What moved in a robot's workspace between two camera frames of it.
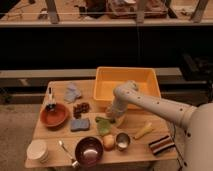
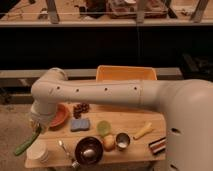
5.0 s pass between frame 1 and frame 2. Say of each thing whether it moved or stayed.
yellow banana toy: stayed
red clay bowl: stayed
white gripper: moved
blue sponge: stayed
